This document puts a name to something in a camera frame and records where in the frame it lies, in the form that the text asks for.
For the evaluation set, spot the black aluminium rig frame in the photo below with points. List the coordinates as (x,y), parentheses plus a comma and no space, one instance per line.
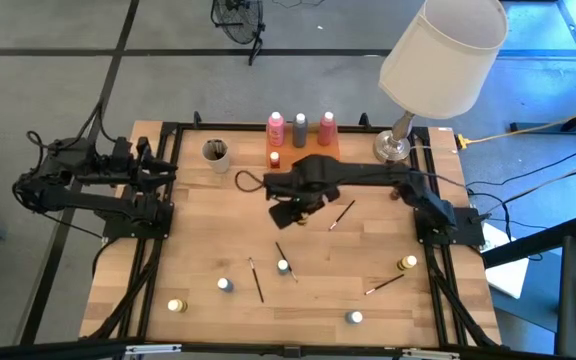
(43,352)

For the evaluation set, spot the small yellow paint bottle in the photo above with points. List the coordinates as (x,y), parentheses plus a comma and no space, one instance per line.
(407,263)
(177,305)

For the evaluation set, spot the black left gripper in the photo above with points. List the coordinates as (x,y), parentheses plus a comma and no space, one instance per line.
(113,162)

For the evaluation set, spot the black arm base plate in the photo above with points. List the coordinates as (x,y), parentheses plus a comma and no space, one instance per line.
(470,231)
(118,230)

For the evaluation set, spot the orange translucent plastic tray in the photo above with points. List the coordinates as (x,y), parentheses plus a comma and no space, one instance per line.
(313,152)

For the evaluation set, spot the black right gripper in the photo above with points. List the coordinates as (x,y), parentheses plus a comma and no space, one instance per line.
(303,180)

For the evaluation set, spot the white flat box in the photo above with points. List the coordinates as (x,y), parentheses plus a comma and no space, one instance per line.
(508,272)

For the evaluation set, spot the small grey-blue paint bottle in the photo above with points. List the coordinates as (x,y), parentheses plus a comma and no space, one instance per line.
(353,317)

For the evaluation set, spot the silver lamp cream shade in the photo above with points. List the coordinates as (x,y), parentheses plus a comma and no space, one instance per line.
(443,55)

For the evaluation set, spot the black metal beam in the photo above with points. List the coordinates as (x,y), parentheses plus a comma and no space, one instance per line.
(533,243)

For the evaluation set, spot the small blue paint bottle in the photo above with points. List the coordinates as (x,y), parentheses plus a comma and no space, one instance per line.
(225,285)

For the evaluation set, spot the large pink paint bottle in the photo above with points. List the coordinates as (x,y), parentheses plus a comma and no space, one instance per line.
(276,129)

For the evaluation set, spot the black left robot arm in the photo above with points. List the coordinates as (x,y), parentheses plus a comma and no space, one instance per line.
(83,202)

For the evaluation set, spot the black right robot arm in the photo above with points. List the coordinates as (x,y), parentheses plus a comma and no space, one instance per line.
(378,172)

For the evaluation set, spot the black floor fan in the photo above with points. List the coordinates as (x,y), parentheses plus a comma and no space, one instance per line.
(238,20)

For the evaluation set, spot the large grey paint bottle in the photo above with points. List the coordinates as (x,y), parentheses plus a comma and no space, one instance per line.
(299,131)

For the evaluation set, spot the white paper cup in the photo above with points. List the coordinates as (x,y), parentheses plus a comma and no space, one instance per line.
(215,162)

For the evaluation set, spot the large coral paint bottle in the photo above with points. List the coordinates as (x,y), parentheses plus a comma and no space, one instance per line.
(326,129)

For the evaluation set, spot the small red paint bottle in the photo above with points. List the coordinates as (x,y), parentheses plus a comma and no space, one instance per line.
(274,160)

